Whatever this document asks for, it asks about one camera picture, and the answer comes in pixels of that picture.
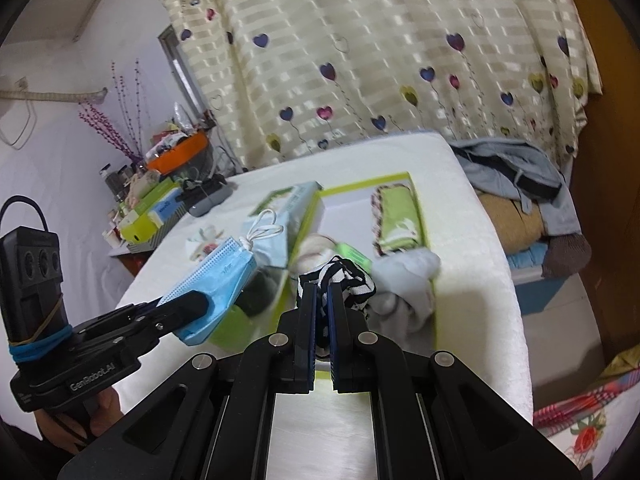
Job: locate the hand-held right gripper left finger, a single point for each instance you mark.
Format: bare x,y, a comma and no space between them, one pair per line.
310,325

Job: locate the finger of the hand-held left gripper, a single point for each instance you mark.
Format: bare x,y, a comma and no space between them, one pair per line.
185,307
122,315

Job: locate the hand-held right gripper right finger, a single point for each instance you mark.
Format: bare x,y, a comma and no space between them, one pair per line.
336,340

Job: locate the blue face mask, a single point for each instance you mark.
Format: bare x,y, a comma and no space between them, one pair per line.
220,270

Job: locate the black and white striped sock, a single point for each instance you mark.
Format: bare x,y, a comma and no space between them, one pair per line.
345,275

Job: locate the grey sock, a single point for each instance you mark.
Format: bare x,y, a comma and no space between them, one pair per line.
405,280

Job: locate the white box with green rim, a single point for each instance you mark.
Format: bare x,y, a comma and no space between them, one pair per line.
345,215

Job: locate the person's left hand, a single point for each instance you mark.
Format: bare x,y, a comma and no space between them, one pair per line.
107,407

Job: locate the lime green jar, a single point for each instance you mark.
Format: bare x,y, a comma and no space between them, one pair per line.
235,332

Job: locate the white printed sock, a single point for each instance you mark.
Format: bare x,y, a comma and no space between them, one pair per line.
205,247

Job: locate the blue elastic band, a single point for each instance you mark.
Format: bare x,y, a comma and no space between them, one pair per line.
30,352

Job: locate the rolled white sock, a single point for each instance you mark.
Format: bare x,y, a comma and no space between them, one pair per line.
312,252

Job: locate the lime green cardboard box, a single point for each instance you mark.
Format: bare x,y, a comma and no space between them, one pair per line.
140,227

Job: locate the blue and white tissue box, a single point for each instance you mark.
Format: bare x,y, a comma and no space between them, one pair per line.
166,209

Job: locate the black and grey headset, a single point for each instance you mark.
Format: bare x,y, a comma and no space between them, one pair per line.
207,202

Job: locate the green and white carton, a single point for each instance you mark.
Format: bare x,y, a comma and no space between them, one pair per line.
157,194

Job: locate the wet wipes pack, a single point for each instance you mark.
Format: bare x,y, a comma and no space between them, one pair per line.
295,205

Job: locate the dark glass jars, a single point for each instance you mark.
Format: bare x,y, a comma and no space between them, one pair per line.
117,177

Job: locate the green rolled towel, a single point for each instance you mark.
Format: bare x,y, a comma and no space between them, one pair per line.
400,220

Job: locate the orange plastic basket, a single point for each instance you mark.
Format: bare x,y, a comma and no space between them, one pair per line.
180,155

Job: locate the purple decorative branches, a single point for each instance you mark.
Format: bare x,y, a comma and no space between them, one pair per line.
107,127

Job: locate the pile of small sundries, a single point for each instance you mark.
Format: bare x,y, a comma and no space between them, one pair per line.
172,132

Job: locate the brown cushion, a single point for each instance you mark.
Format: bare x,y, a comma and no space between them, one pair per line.
515,225

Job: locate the grey clothing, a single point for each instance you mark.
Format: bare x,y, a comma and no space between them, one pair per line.
500,170

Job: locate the brown knit cloth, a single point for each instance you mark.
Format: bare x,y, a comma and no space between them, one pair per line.
567,255

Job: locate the red floral blanket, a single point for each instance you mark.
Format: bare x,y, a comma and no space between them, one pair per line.
585,425

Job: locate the cream heart print curtain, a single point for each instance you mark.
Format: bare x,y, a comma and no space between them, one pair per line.
375,35

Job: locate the brown wooden wardrobe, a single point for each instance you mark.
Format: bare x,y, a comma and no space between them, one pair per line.
600,185

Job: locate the metal window frame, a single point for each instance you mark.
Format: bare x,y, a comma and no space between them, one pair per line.
175,60

